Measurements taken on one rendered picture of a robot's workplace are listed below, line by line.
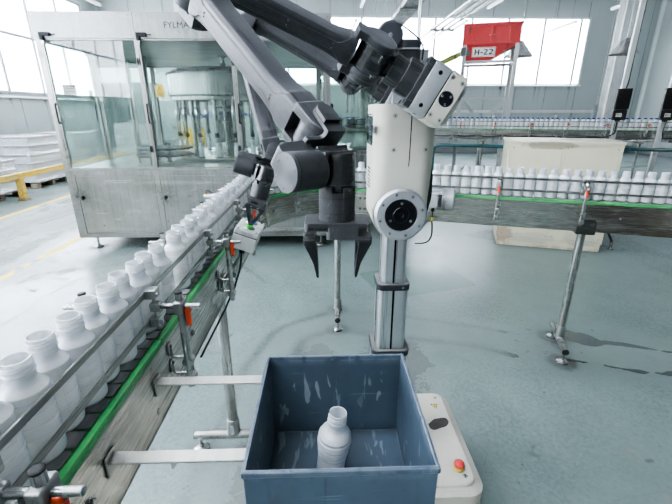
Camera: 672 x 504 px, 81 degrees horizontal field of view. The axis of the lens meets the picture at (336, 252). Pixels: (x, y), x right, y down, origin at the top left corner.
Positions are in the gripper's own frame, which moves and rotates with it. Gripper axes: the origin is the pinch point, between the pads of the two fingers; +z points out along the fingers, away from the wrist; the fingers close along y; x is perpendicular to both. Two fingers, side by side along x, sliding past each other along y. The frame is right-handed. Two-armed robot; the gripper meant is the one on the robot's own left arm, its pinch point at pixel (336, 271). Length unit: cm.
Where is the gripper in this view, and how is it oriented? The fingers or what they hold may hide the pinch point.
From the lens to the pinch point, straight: 66.4
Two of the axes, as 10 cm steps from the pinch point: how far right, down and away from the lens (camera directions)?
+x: -0.4, -3.2, 9.5
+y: 10.0, -0.1, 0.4
